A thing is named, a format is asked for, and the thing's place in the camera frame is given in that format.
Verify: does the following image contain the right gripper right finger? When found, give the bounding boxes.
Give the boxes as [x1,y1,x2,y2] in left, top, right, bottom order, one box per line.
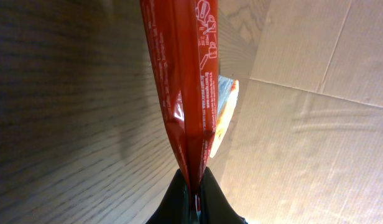
[200,167,247,224]

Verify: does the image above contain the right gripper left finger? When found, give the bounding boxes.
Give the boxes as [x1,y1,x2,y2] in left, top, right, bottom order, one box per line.
[146,169,190,224]

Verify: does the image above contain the small orange packet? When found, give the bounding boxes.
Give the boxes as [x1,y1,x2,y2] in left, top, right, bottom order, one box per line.
[210,75,239,158]

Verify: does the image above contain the red stick packet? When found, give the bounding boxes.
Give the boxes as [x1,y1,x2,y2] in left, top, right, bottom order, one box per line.
[139,0,219,200]

